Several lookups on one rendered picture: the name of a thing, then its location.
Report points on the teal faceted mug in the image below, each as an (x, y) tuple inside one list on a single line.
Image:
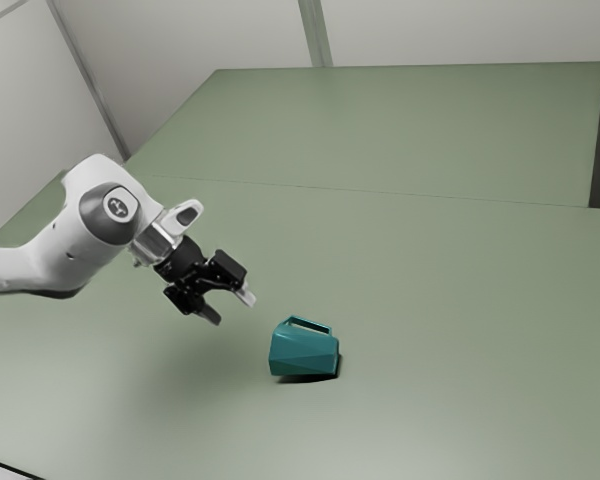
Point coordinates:
[(304, 352)]

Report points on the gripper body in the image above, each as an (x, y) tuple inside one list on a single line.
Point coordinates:
[(186, 264)]

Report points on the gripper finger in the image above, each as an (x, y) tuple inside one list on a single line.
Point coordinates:
[(227, 272), (192, 302)]

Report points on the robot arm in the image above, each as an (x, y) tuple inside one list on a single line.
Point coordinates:
[(55, 240)]

